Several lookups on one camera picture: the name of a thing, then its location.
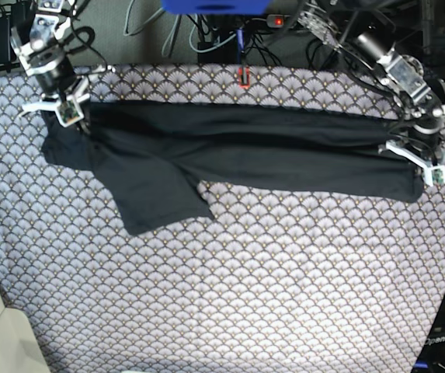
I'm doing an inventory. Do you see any fan-patterned table cloth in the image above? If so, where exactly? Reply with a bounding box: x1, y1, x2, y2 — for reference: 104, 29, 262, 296
0, 75, 445, 372

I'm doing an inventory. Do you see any blue clamp handle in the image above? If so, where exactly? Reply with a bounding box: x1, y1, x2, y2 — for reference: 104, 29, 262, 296
236, 28, 245, 65

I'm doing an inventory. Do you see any black power strip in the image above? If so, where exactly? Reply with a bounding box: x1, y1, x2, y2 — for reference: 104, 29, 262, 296
266, 14, 302, 30

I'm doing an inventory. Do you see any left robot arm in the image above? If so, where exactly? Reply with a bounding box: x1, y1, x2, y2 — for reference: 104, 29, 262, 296
297, 1, 445, 187

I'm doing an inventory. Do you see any red clamp on table edge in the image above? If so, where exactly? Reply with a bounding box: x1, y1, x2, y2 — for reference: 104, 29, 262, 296
238, 66, 251, 89

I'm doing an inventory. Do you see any dark grey T-shirt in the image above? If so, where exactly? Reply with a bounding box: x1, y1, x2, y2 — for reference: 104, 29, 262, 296
42, 101, 424, 235

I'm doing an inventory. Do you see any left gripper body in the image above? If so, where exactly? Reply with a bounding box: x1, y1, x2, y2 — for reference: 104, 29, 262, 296
391, 79, 445, 159

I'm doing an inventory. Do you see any blue box at top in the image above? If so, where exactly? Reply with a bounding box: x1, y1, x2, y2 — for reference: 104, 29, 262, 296
162, 0, 270, 15

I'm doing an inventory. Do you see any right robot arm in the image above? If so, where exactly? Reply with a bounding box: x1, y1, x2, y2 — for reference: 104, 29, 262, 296
11, 1, 113, 131

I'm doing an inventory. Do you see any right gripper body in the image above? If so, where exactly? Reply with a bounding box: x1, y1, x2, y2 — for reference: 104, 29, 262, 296
31, 50, 79, 102

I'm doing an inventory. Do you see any black power adapter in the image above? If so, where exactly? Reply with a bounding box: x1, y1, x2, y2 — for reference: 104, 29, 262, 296
0, 16, 16, 64

